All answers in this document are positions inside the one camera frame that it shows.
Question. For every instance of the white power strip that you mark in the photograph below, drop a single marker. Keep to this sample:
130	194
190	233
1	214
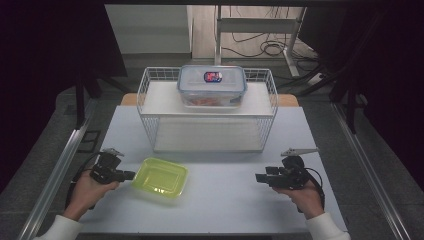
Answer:
316	78

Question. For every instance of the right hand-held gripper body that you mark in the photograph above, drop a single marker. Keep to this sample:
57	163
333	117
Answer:
291	175

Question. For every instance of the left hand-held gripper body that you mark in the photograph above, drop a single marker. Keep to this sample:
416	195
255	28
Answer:
105	170

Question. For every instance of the black metal stand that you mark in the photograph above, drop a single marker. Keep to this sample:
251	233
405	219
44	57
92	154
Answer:
80	100
350	106

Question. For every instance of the black floor plate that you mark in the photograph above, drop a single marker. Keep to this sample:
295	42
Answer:
89	141

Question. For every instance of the person's right hand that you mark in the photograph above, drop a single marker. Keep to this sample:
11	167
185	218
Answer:
308	200

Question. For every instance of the white cabinet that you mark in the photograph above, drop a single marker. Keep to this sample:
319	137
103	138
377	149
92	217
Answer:
150	30

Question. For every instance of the white metal desk frame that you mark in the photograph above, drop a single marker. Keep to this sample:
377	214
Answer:
218	40

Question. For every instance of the light wooden table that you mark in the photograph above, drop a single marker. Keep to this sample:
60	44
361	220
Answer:
128	100

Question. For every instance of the person's left hand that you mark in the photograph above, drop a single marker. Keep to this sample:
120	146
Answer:
85	195

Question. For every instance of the aluminium rail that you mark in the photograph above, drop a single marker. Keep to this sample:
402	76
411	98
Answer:
366	166
56	173

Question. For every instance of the green plastic tray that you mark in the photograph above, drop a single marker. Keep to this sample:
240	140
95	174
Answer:
160	178

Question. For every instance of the dark curtain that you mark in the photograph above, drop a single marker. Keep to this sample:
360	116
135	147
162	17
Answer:
400	83
40	66

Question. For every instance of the clear food container blue lid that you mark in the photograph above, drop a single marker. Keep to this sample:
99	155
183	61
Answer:
200	83

